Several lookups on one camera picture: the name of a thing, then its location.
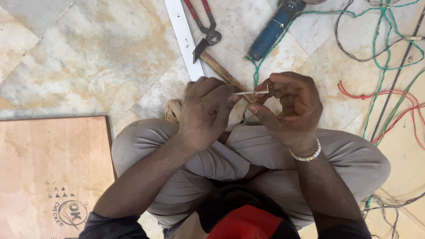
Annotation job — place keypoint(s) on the tan sandal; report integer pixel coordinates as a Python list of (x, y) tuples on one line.
[(172, 111)]

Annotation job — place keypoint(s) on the person's left fingers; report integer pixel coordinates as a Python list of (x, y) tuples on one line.
[(212, 87)]

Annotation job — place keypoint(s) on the long white flat strip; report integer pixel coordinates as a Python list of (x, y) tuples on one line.
[(183, 36)]

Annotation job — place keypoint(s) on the thin dark rod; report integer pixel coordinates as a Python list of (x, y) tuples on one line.
[(398, 71)]

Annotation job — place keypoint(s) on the person's grey trousers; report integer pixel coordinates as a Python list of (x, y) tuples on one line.
[(348, 162)]

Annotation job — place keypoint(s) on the person's black red shirt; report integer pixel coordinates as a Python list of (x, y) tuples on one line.
[(245, 222)]

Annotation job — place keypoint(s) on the thin white strip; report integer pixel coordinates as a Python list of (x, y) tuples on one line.
[(249, 93)]

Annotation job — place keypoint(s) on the blue angle grinder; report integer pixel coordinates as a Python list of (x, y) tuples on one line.
[(274, 30)]

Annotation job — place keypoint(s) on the stamped plywood board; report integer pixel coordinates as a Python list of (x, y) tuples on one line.
[(49, 172)]

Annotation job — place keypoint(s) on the person's right hand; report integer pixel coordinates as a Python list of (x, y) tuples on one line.
[(298, 116)]

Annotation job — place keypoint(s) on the person's left hand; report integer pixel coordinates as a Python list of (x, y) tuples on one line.
[(202, 113)]

